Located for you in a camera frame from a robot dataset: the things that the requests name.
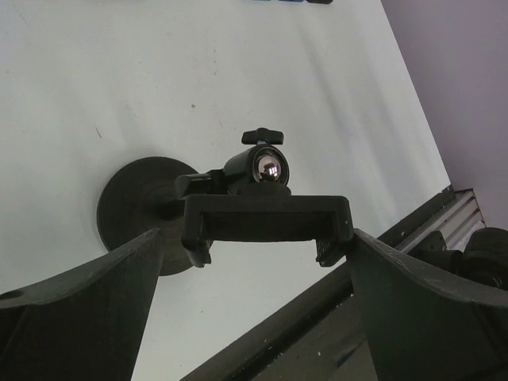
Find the black phone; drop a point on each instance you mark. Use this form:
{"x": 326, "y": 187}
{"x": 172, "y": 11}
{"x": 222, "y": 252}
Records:
{"x": 322, "y": 2}

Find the black round-base phone stand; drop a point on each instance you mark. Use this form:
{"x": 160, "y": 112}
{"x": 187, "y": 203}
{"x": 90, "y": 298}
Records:
{"x": 247, "y": 200}

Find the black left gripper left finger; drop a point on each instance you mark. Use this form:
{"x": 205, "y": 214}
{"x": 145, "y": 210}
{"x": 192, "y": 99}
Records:
{"x": 86, "y": 323}

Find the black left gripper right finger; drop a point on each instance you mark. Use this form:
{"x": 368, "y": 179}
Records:
{"x": 429, "y": 321}

